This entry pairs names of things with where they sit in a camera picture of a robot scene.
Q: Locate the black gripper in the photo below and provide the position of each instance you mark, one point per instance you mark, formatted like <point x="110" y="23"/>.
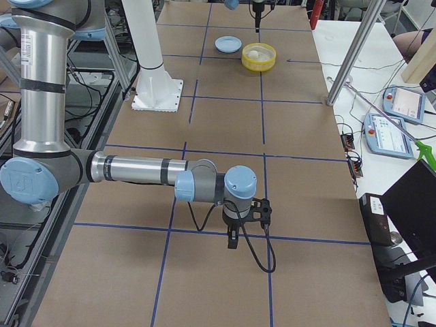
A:
<point x="257" y="9"/>
<point x="231" y="224"/>

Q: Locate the white steamed bun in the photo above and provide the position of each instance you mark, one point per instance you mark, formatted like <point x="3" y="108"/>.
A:
<point x="253" y="55"/>

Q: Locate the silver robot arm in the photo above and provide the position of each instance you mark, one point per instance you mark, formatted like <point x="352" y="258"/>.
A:
<point x="43" y="165"/>
<point x="233" y="4"/>

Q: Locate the yellow round steamer basket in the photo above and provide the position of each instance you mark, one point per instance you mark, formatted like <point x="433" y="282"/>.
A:
<point x="267" y="57"/>

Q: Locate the light blue plate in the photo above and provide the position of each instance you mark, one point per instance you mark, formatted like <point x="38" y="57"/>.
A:
<point x="228" y="44"/>

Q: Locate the red cylinder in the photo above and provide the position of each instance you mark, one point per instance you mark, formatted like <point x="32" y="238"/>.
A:
<point x="315" y="13"/>

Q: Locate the near orange black adapter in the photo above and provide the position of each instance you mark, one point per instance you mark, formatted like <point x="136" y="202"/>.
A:
<point x="355" y="167"/>

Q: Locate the orange black adapter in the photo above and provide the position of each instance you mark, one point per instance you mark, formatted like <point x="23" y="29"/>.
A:
<point x="348" y="141"/>
<point x="355" y="167"/>

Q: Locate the far orange black adapter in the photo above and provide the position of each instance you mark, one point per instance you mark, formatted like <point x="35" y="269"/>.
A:
<point x="348" y="141"/>

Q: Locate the seated person in beige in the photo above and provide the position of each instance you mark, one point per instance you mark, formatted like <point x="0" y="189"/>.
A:
<point x="408" y="43"/>

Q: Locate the near blue teach pendant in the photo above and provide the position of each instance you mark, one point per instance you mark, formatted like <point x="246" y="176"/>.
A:
<point x="383" y="138"/>

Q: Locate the blue teach pendant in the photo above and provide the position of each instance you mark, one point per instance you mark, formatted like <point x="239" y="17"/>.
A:
<point x="383" y="138"/>
<point x="405" y="103"/>

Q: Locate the wooden board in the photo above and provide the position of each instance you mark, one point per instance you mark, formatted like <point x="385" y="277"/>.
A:
<point x="421" y="68"/>

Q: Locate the far blue teach pendant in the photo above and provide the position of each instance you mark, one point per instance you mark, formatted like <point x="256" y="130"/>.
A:
<point x="405" y="103"/>

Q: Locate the black computer monitor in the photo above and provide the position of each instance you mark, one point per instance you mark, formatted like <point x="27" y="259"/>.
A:
<point x="410" y="205"/>

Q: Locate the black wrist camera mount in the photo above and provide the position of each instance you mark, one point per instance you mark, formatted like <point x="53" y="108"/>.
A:
<point x="260" y="211"/>
<point x="271" y="3"/>

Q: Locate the aluminium frame post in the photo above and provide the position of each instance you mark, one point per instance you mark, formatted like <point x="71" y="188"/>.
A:
<point x="355" y="48"/>

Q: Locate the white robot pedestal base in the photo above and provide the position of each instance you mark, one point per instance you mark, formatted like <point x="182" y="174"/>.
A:
<point x="156" y="90"/>

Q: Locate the green handled reacher grabber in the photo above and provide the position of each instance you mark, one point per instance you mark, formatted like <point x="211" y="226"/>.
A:
<point x="424" y="149"/>

